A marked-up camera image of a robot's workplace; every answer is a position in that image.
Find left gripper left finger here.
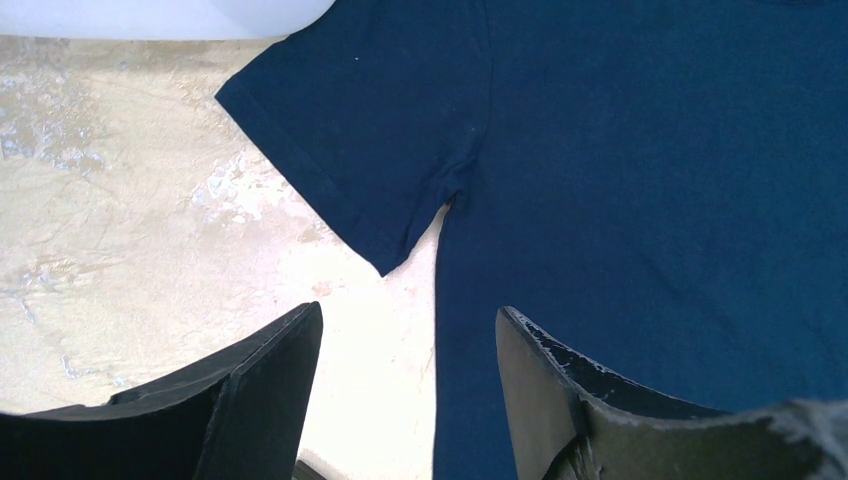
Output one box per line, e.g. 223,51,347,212
1,302,323,479

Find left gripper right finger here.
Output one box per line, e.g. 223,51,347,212
495,307,847,479

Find navy blue t-shirt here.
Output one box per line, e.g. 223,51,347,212
216,1,847,479

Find white plastic tub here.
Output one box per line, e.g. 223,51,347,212
1,0,333,41

